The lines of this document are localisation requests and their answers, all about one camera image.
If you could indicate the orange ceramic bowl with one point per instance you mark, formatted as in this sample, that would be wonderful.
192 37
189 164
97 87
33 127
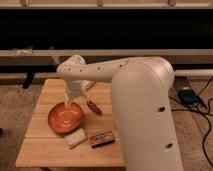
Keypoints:
63 119

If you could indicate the long beige rail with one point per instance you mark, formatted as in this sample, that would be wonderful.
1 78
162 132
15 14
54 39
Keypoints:
182 56

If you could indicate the wooden table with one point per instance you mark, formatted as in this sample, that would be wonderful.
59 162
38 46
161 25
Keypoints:
42 147

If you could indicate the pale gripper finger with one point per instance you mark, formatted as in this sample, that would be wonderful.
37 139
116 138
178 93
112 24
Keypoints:
68 100
84 95

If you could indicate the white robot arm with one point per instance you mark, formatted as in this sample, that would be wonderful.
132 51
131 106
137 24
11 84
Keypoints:
141 107

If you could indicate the dark red chili pepper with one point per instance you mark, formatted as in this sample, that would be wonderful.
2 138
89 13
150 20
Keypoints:
93 107

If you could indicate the small dark printed box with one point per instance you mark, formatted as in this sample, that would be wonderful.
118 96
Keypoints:
102 139

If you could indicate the dark blue power adapter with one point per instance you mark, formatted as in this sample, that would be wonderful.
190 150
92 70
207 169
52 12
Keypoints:
188 97

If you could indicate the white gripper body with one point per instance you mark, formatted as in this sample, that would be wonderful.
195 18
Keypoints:
77 88

